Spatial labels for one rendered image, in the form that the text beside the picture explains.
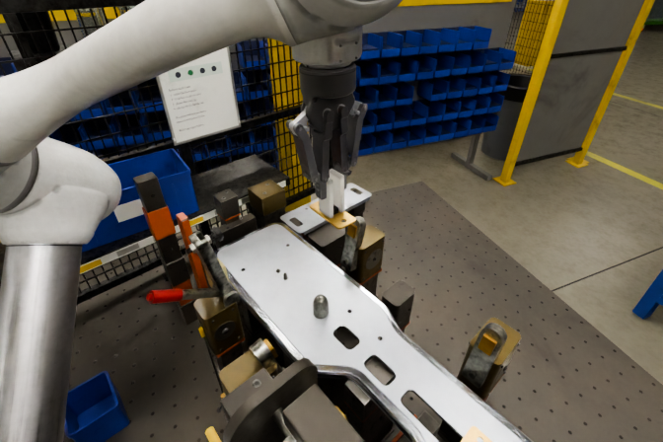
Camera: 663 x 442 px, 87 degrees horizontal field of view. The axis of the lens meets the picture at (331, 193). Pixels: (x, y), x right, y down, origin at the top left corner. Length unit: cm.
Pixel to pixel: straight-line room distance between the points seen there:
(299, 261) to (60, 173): 50
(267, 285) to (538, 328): 82
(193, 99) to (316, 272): 64
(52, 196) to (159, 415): 61
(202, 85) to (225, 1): 87
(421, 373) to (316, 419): 30
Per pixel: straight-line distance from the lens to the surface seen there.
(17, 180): 66
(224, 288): 72
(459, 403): 70
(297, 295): 80
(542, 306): 134
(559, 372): 120
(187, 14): 31
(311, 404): 46
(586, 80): 360
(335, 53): 44
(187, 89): 114
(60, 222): 70
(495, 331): 67
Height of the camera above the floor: 161
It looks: 33 degrees down
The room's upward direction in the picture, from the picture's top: straight up
